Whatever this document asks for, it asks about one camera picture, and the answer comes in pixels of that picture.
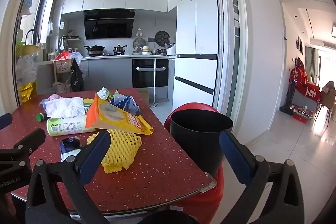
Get red banner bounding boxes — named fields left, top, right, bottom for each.
left=289, top=59, right=322, bottom=104

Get gold foil bag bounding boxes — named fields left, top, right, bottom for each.
left=20, top=82, right=37, bottom=104

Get yellow bowl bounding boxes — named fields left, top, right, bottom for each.
left=21, top=45, right=41, bottom=56

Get clear plastic bag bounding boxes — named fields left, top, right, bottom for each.
left=16, top=52, right=40, bottom=83

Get red stool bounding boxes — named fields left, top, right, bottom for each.
left=163, top=102, right=223, bottom=216

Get round dark wall tray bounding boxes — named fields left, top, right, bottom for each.
left=155, top=30, right=171, bottom=46

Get white refrigerator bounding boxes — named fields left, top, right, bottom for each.
left=172, top=0, right=219, bottom=114

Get white green crumpled wrapper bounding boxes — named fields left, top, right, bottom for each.
left=97, top=87, right=110, bottom=100

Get kitchen faucet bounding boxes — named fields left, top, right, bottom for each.
left=24, top=29, right=41, bottom=46

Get white tissue paper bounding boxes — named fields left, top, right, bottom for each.
left=43, top=97, right=86, bottom=119

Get black built-in oven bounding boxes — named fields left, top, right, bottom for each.
left=132, top=58, right=169, bottom=88

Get white basket with red contents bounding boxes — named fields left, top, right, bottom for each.
left=53, top=50, right=74, bottom=75

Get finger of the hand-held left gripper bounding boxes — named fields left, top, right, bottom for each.
left=0, top=128, right=46, bottom=162
left=0, top=112, right=13, bottom=130

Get dark blue white wrapper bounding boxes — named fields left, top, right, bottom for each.
left=60, top=135, right=88, bottom=161

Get grey lower cabinets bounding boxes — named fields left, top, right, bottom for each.
left=80, top=56, right=133, bottom=92

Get cardboard box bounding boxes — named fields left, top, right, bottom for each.
left=138, top=91, right=150, bottom=105

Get green plastic basket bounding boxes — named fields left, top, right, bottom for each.
left=16, top=30, right=25, bottom=55

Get orange yellow snack bag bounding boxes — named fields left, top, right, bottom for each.
left=84, top=91, right=155, bottom=135

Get green snack wrapper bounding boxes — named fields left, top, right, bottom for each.
left=106, top=90, right=120, bottom=102

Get wooden chair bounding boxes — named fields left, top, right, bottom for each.
left=315, top=81, right=336, bottom=130

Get blue white plastic bag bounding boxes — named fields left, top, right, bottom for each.
left=110, top=93, right=140, bottom=115

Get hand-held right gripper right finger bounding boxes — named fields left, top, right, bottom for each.
left=219, top=130, right=311, bottom=224

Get yellow foam fruit net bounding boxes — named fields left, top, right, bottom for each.
left=87, top=129, right=143, bottom=174

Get black trash bin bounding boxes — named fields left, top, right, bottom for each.
left=170, top=109, right=234, bottom=180

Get black wok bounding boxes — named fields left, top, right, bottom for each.
left=83, top=44, right=106, bottom=56

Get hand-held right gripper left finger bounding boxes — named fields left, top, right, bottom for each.
left=25, top=130, right=112, bottom=224

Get green plastic bottle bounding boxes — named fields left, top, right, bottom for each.
left=46, top=114, right=96, bottom=136

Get black plastic bag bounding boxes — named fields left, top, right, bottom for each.
left=70, top=59, right=85, bottom=92

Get white stick mop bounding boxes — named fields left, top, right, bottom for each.
left=150, top=57, right=161, bottom=107

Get black range hood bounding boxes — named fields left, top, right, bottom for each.
left=83, top=9, right=136, bottom=40

